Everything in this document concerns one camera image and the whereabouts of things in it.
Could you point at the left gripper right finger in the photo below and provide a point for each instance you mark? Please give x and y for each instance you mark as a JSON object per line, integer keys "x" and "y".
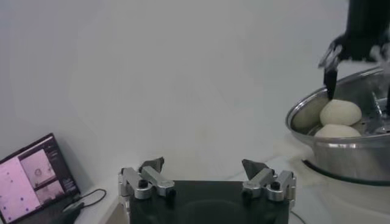
{"x": 262, "y": 179}

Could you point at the laptop beside black mouse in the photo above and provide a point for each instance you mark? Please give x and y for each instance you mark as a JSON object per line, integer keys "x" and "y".
{"x": 30, "y": 179}

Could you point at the white steamed baozi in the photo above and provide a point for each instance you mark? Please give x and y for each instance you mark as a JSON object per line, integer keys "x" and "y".
{"x": 337, "y": 131}
{"x": 340, "y": 112}

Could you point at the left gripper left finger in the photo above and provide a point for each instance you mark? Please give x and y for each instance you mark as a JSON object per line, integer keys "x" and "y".
{"x": 152, "y": 178}

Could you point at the black computer mouse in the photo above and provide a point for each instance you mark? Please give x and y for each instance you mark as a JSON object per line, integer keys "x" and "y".
{"x": 70, "y": 213}

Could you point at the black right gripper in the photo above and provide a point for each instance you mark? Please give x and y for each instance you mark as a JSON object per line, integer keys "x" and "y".
{"x": 365, "y": 27}

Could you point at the cream electric cooking pot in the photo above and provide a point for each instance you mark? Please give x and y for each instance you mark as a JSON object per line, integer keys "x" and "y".
{"x": 350, "y": 202}

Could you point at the perforated steel steamer basket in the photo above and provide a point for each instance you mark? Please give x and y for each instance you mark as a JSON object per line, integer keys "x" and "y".
{"x": 350, "y": 158}

